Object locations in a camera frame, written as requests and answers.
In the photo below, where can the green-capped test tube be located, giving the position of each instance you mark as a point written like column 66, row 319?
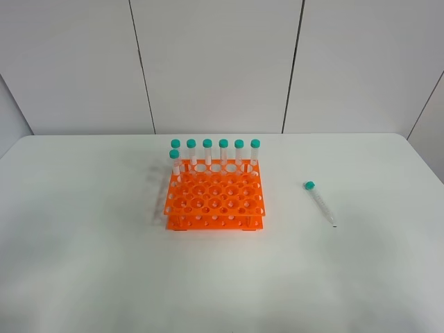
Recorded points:
column 313, row 191

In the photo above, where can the second row green-capped tube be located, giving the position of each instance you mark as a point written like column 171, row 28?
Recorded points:
column 176, row 162

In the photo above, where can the orange test tube rack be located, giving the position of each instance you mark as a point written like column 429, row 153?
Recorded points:
column 217, row 197

